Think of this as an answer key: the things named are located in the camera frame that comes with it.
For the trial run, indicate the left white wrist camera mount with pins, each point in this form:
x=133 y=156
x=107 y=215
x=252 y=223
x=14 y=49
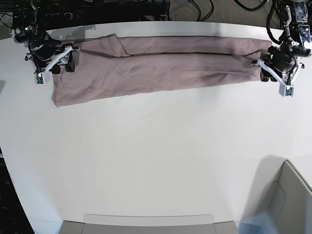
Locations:
x=286 y=80

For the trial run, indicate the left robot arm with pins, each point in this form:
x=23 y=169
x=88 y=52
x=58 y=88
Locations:
x=294 y=43

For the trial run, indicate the pink T-shirt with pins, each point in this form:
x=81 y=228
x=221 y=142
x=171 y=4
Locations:
x=113 y=66

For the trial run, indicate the blue object corner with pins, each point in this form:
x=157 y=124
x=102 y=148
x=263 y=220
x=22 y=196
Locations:
x=258 y=224

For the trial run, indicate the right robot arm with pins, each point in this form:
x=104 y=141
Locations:
x=29 y=22

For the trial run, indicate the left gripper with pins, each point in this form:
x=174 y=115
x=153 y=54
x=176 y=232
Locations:
x=281 y=60

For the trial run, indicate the grey bin right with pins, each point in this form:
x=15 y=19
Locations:
x=288 y=202

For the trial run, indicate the grey tray front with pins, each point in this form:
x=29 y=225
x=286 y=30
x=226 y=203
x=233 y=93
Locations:
x=114 y=224

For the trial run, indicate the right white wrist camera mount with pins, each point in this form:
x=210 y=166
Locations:
x=42 y=74

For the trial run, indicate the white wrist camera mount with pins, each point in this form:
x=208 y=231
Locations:
x=286 y=80
x=42 y=74

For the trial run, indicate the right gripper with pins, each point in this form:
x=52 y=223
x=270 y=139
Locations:
x=41 y=51

